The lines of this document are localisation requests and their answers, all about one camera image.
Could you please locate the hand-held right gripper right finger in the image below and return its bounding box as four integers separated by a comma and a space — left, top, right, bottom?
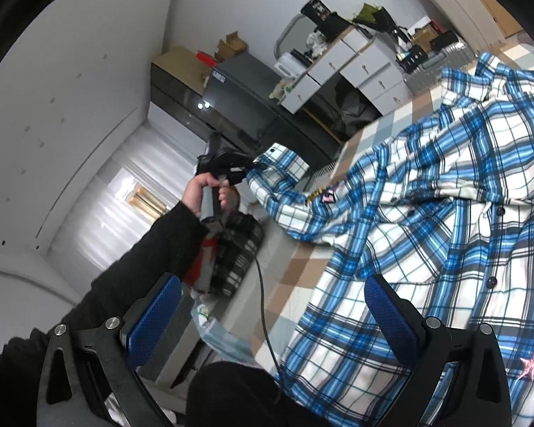
364, 273, 513, 427

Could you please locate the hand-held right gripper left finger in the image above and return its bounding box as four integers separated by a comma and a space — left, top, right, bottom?
36, 273, 183, 427

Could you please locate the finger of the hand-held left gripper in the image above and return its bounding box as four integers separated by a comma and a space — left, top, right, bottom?
227, 158, 268, 184

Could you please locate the blue white plaid shirt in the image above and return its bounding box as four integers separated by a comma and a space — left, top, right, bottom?
247, 51, 534, 427

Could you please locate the person's left forearm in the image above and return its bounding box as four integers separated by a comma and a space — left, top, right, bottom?
0, 201, 211, 392

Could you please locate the person's left hand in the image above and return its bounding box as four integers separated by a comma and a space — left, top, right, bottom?
180, 173, 241, 221

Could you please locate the red grey cloth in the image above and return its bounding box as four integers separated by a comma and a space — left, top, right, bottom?
182, 236, 219, 294

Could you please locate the clear plastic bag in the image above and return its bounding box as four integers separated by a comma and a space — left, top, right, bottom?
191, 302, 254, 363

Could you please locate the dark glass cabinet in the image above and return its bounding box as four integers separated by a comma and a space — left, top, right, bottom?
150, 48, 219, 143

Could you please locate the grey mini fridge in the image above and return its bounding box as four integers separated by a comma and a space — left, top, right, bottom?
202, 50, 282, 141

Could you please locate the black white plaid cloth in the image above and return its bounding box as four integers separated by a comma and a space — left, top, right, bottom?
205, 213, 265, 296

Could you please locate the brown blue checkered blanket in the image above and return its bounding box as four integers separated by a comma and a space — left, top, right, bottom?
249, 40, 534, 374

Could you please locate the white curtain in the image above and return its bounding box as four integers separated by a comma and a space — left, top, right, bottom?
78, 120, 205, 276

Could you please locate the person's leg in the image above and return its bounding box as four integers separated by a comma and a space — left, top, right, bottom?
184, 362, 334, 427

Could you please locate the white box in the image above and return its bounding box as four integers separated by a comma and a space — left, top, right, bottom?
276, 52, 308, 76

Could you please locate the small cardboard box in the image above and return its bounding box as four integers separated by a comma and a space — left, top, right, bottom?
216, 31, 247, 60

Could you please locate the dark bag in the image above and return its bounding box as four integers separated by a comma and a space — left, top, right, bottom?
334, 84, 379, 143

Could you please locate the oval mirror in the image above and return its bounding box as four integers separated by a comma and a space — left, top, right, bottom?
273, 13, 312, 60

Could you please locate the white drawer dresser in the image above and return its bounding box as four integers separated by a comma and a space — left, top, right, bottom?
280, 24, 412, 118

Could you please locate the black printed bag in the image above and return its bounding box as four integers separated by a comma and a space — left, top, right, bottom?
300, 0, 332, 25

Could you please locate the black wrapped flower bouquet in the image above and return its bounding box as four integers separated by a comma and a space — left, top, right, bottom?
351, 4, 397, 32

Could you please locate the black box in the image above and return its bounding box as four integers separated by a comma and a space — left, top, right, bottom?
396, 49, 428, 72

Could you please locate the silver suitcase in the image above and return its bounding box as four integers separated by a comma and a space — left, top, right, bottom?
403, 47, 475, 94

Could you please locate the brown cardboard box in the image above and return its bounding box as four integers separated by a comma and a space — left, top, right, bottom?
412, 24, 437, 47

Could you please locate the wooden door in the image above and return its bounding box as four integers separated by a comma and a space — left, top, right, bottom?
454, 0, 523, 38

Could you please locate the black cable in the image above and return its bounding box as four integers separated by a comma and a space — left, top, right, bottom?
251, 249, 290, 414

